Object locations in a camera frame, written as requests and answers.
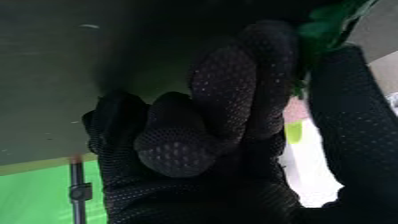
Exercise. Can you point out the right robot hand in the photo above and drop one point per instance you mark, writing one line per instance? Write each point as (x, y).
(202, 186)

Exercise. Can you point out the green sprig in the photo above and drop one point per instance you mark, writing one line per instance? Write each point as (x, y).
(323, 28)

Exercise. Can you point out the black stand pole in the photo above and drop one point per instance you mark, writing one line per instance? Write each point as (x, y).
(81, 196)

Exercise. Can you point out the dark mat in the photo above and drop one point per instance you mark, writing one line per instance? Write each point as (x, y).
(47, 73)

